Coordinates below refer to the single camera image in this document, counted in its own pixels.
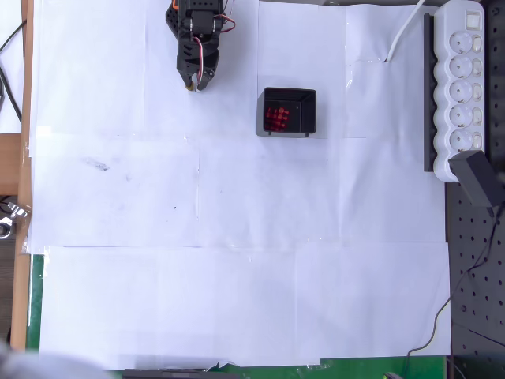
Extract black box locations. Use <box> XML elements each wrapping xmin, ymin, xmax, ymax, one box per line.
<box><xmin>256</xmin><ymin>86</ymin><xmax>318</xmax><ymax>138</ymax></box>

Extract wooden table edge board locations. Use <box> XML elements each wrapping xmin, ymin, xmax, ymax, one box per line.
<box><xmin>9</xmin><ymin>0</ymin><xmax>36</xmax><ymax>349</ymax></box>

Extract metal clamp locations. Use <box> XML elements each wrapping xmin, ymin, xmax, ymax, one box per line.
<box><xmin>0</xmin><ymin>200</ymin><xmax>32</xmax><ymax>239</ymax></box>

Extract white paper table cover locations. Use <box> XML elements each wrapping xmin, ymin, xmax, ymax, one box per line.
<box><xmin>26</xmin><ymin>0</ymin><xmax>453</xmax><ymax>371</ymax></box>

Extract white power strip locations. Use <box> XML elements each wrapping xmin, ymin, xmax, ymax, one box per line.
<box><xmin>432</xmin><ymin>0</ymin><xmax>486</xmax><ymax>183</ymax></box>

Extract green cutting mat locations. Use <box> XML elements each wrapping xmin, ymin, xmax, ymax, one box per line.
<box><xmin>25</xmin><ymin>254</ymin><xmax>451</xmax><ymax>379</ymax></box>

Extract dark grey ridged panel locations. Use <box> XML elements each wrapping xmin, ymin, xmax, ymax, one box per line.
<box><xmin>0</xmin><ymin>235</ymin><xmax>20</xmax><ymax>328</ymax></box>

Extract black power adapter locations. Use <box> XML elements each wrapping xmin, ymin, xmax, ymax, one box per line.
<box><xmin>448</xmin><ymin>149</ymin><xmax>500</xmax><ymax>209</ymax></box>

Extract flat black device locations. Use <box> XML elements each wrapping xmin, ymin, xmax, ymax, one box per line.
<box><xmin>121</xmin><ymin>367</ymin><xmax>241</xmax><ymax>379</ymax></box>

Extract blurry grey object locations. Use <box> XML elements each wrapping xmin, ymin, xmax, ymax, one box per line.
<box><xmin>0</xmin><ymin>337</ymin><xmax>110</xmax><ymax>379</ymax></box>

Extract black pegboard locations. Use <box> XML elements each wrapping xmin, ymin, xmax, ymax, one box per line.
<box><xmin>444</xmin><ymin>0</ymin><xmax>505</xmax><ymax>379</ymax></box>

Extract white power cable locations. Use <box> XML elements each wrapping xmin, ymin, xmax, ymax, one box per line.
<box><xmin>385</xmin><ymin>0</ymin><xmax>428</xmax><ymax>64</ymax></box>

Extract thin black cable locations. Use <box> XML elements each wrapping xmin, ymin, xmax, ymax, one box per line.
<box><xmin>401</xmin><ymin>207</ymin><xmax>505</xmax><ymax>379</ymax></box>

